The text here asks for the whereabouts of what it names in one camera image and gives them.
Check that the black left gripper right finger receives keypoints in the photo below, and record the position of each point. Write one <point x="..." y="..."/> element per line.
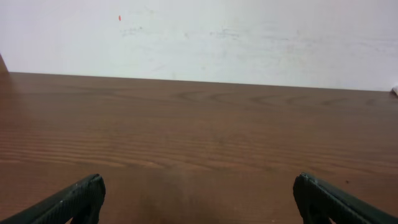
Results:
<point x="320" y="202"/>

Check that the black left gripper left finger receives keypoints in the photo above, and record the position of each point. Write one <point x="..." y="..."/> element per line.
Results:
<point x="79" y="203"/>

